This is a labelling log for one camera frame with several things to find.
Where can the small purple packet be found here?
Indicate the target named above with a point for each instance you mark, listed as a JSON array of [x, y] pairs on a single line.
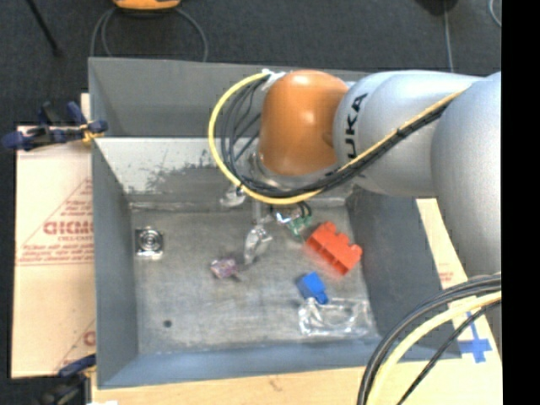
[[223, 267]]

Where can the silver square metal piece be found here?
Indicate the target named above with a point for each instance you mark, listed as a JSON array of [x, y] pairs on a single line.
[[148, 241]]

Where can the orange-red toy brick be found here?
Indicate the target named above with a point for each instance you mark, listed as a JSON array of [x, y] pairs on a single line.
[[334, 248]]

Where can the clear plastic packet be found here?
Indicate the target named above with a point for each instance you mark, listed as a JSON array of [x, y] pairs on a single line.
[[333, 320]]

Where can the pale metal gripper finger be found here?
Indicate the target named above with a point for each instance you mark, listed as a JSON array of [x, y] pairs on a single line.
[[231, 197], [255, 245]]

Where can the blue plastic block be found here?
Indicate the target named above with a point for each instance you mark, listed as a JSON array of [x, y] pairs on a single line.
[[312, 287]]

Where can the brown cardboard board, red print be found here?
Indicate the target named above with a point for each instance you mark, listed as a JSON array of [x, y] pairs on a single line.
[[50, 293]]

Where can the grey metal bin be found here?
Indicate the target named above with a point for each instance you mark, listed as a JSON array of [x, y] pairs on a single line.
[[190, 302]]

